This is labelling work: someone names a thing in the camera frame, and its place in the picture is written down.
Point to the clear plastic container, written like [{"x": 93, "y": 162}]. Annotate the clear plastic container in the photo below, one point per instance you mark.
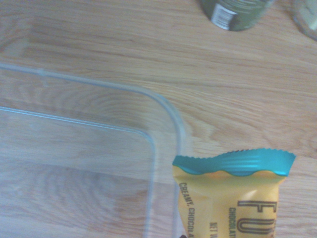
[{"x": 74, "y": 148}]

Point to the teal yellow protein bar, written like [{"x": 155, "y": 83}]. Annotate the teal yellow protein bar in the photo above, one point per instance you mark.
[{"x": 223, "y": 203}]

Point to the glass jar checkered lid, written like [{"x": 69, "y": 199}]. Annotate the glass jar checkered lid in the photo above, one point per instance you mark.
[{"x": 307, "y": 19}]

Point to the small green tub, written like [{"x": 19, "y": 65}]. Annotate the small green tub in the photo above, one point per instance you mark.
[{"x": 247, "y": 15}]

